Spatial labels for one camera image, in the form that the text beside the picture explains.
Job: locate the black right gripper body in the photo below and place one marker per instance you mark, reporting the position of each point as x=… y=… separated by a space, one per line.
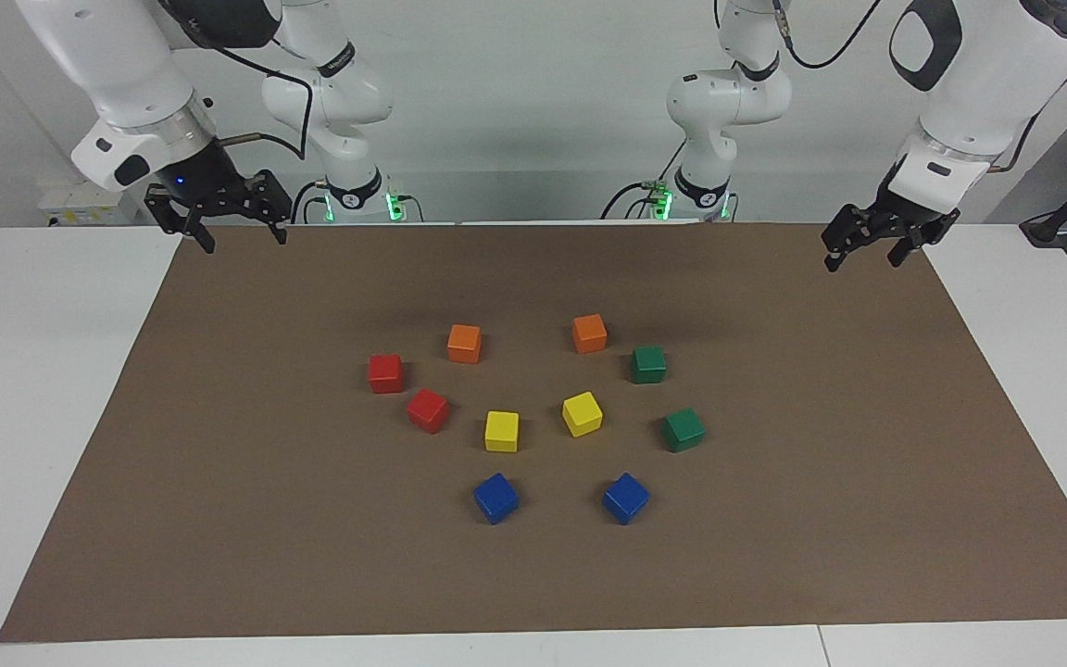
x=205 y=181

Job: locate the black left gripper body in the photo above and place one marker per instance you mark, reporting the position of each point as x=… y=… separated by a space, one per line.
x=913 y=220

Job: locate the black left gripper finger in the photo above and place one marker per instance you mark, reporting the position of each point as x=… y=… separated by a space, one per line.
x=906 y=250
x=844 y=236

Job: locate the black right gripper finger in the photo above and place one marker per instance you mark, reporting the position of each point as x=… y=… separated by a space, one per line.
x=278 y=218
x=204 y=233

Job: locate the red wooden block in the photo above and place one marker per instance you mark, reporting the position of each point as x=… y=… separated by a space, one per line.
x=428 y=410
x=385 y=374

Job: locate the green wooden block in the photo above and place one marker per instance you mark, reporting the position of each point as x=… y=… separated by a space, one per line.
x=648 y=365
x=684 y=430

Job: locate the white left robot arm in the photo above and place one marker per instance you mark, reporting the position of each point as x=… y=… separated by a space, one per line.
x=987 y=83

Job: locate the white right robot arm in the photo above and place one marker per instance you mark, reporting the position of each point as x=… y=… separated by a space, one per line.
x=107 y=56

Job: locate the white box with yellow label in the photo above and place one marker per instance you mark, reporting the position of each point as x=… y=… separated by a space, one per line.
x=89 y=199

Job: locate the orange wooden block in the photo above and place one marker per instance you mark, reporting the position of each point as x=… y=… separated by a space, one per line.
x=464 y=344
x=590 y=333

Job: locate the yellow wooden block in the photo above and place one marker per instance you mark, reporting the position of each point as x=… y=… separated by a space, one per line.
x=582 y=414
x=501 y=432

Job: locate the brown table mat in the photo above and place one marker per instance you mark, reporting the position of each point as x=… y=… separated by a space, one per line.
x=774 y=556

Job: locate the blue wooden block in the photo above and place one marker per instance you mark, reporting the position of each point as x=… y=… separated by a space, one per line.
x=495 y=498
x=625 y=498

